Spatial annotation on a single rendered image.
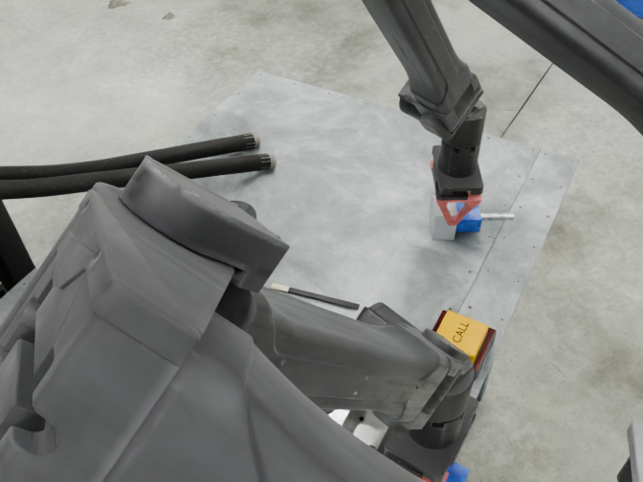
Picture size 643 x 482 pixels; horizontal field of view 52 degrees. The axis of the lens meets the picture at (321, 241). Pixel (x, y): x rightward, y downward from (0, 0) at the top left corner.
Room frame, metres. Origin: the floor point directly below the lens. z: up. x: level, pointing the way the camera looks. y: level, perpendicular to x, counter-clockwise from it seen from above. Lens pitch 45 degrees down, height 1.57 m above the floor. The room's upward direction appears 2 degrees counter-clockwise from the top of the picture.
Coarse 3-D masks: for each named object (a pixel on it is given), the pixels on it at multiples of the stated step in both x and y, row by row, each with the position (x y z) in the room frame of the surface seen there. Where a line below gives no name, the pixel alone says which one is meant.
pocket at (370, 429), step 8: (352, 416) 0.40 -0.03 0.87; (360, 416) 0.40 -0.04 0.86; (368, 416) 0.40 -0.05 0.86; (344, 424) 0.38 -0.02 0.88; (352, 424) 0.39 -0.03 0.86; (360, 424) 0.39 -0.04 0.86; (368, 424) 0.39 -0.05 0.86; (376, 424) 0.39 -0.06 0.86; (384, 424) 0.38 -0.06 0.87; (352, 432) 0.38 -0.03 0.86; (360, 432) 0.38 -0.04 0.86; (368, 432) 0.38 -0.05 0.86; (376, 432) 0.38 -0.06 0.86; (384, 432) 0.37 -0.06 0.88; (368, 440) 0.37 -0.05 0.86; (376, 440) 0.36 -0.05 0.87; (376, 448) 0.35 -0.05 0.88
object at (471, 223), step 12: (432, 204) 0.78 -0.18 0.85; (456, 204) 0.79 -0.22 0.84; (432, 216) 0.77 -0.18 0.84; (468, 216) 0.76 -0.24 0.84; (480, 216) 0.76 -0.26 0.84; (492, 216) 0.77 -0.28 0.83; (504, 216) 0.77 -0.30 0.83; (432, 228) 0.76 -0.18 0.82; (444, 228) 0.75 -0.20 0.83; (456, 228) 0.75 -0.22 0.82; (468, 228) 0.75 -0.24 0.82
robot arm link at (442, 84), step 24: (384, 0) 0.59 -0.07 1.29; (408, 0) 0.60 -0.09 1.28; (384, 24) 0.63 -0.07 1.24; (408, 24) 0.61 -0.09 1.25; (432, 24) 0.64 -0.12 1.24; (408, 48) 0.64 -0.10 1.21; (432, 48) 0.64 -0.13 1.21; (408, 72) 0.69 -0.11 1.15; (432, 72) 0.66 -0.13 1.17; (456, 72) 0.69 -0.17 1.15; (432, 96) 0.68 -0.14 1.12; (456, 96) 0.70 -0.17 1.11; (456, 120) 0.71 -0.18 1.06
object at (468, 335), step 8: (448, 312) 0.57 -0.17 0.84; (448, 320) 0.56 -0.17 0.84; (456, 320) 0.56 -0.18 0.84; (464, 320) 0.56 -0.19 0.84; (472, 320) 0.56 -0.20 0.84; (440, 328) 0.55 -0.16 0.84; (448, 328) 0.55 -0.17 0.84; (456, 328) 0.54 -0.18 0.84; (464, 328) 0.54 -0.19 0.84; (472, 328) 0.54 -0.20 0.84; (480, 328) 0.54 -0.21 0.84; (448, 336) 0.53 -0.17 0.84; (456, 336) 0.53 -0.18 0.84; (464, 336) 0.53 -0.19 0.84; (472, 336) 0.53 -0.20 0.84; (480, 336) 0.53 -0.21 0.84; (456, 344) 0.52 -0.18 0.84; (464, 344) 0.52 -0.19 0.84; (472, 344) 0.52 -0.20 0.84; (480, 344) 0.52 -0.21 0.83; (472, 352) 0.50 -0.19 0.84; (472, 360) 0.50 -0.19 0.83
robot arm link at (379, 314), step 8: (376, 304) 0.42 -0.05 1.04; (384, 304) 0.43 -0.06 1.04; (368, 312) 0.40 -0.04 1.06; (376, 312) 0.41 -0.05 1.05; (384, 312) 0.41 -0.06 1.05; (392, 312) 0.42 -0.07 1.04; (360, 320) 0.40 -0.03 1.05; (368, 320) 0.39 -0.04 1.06; (376, 320) 0.39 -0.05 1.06; (384, 320) 0.39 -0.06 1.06; (392, 320) 0.40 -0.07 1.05; (400, 320) 0.40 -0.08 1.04; (416, 328) 0.40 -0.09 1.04; (424, 336) 0.34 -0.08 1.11; (432, 336) 0.33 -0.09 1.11; (440, 336) 0.35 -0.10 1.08; (440, 344) 0.32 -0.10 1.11; (448, 344) 0.33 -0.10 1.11; (448, 352) 0.32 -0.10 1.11; (456, 352) 0.32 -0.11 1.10; (464, 352) 0.34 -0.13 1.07; (464, 360) 0.33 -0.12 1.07; (376, 416) 0.29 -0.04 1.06; (384, 416) 0.29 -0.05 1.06; (392, 424) 0.28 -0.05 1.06; (400, 424) 0.28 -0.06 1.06
